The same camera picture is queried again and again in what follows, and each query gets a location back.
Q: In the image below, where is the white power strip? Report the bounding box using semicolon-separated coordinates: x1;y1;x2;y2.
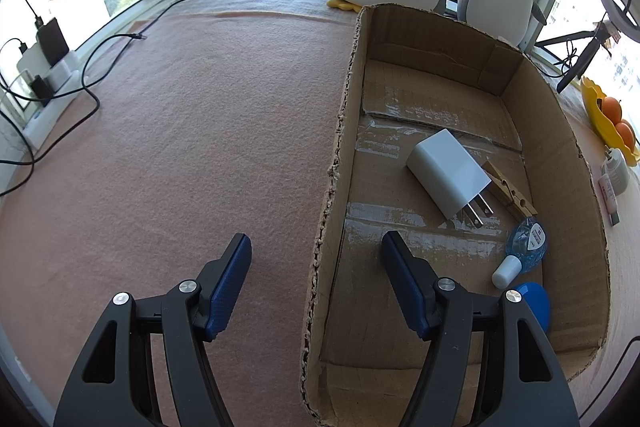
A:
22;52;83;148

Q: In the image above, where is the pink cosmetic tube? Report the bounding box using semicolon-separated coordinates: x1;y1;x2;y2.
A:
599;173;622;226

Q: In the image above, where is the white plug-in device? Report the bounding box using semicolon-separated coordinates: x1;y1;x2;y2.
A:
600;146;632;198

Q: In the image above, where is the small black plug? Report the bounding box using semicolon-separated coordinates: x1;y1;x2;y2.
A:
30;76;55;108

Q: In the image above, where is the blue round tape measure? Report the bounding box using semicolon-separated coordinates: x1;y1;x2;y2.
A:
514;282;552;335

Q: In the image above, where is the white charger plug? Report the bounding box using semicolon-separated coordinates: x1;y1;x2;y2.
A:
405;129;494;229

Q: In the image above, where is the black power adapter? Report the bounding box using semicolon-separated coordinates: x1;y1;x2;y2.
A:
36;18;70;65

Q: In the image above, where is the wooden clothespin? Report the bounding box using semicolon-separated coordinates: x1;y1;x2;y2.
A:
481;161;539;220

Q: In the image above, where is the black loose-end cable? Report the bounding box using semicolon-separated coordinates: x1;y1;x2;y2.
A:
0;33;148;168

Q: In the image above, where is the black ring light cable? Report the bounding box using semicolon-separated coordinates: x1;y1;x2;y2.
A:
550;34;583;80

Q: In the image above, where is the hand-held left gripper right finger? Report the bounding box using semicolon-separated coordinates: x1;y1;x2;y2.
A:
381;230;581;427

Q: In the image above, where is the blue hand sanitizer bottle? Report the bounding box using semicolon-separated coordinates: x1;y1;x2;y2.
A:
491;216;548;291

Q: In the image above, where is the yellow leaf-shaped bowl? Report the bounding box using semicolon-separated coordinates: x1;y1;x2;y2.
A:
580;76;640;166

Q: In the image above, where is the small white charger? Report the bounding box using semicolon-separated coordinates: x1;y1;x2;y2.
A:
16;47;51;75

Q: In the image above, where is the black tripod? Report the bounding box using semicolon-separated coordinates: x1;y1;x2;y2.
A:
535;22;623;94

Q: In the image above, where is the brown cardboard box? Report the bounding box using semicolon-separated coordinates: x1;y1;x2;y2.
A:
299;3;612;425

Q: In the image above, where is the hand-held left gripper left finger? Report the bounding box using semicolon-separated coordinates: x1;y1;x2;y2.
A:
53;233;252;427

